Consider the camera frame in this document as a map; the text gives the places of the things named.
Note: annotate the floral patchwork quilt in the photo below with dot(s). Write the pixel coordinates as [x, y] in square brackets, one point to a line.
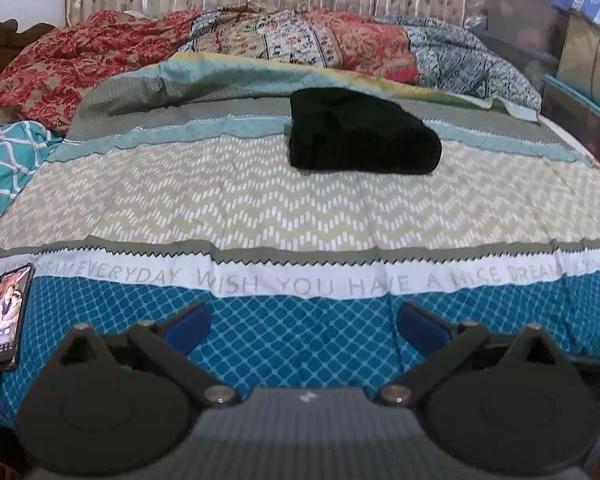
[105, 55]

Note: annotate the teal lattice cloth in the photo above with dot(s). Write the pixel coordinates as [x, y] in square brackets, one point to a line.
[7, 165]

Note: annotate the patterned bed sheet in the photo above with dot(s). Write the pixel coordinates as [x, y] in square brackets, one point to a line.
[280, 220]

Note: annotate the dark storage bin teal lid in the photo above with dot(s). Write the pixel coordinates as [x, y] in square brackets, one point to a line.
[580, 120]

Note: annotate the clear storage bin teal lid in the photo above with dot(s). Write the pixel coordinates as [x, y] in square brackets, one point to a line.
[522, 25]

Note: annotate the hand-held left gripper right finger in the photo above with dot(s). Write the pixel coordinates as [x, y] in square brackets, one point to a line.
[420, 327]

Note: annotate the cardboard box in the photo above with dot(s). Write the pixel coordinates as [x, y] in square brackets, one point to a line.
[590, 60]

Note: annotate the black pants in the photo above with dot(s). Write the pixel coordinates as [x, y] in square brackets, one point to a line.
[360, 132]

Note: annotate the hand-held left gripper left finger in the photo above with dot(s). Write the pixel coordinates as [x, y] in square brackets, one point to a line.
[187, 329]

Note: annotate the wooden bed frame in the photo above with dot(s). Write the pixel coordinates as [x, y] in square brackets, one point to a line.
[2, 45]

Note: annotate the smartphone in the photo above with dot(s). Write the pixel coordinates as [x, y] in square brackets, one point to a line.
[7, 317]

